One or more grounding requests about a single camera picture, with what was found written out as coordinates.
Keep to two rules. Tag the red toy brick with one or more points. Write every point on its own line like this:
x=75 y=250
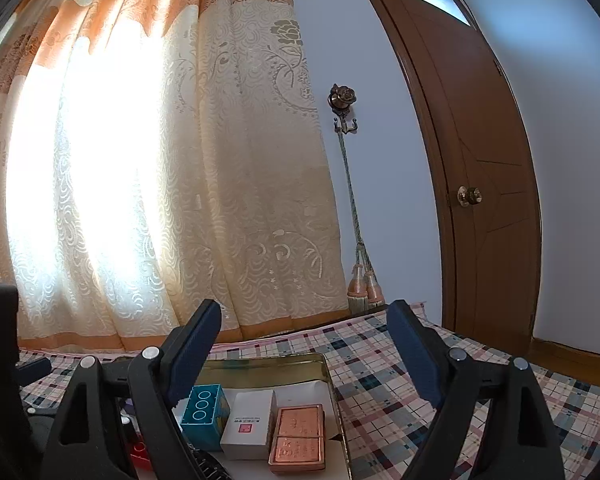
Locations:
x=138 y=453

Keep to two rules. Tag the curtain tieback hook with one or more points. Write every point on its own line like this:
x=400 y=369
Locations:
x=340 y=101

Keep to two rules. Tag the white small box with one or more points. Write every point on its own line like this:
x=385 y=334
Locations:
x=248 y=431

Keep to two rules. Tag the blue toy brick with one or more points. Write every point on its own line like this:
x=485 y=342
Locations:
x=205 y=417

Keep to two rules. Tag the cream lace curtain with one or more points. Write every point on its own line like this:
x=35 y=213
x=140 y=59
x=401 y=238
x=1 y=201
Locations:
x=155 y=154

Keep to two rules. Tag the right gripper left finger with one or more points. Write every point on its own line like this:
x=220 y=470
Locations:
x=87 y=439

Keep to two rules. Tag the gold tin tray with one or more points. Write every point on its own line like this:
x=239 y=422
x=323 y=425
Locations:
x=297 y=380

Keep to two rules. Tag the brass door knob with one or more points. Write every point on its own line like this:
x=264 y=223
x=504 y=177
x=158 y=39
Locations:
x=468 y=196

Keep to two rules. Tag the brown wooden door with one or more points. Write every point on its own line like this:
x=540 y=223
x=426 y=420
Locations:
x=474 y=136

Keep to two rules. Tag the copper embossed box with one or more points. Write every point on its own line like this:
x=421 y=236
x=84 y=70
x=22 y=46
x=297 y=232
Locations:
x=298 y=442

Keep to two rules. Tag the plaid bed sheet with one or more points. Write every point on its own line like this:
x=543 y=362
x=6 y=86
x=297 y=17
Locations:
x=382 y=415

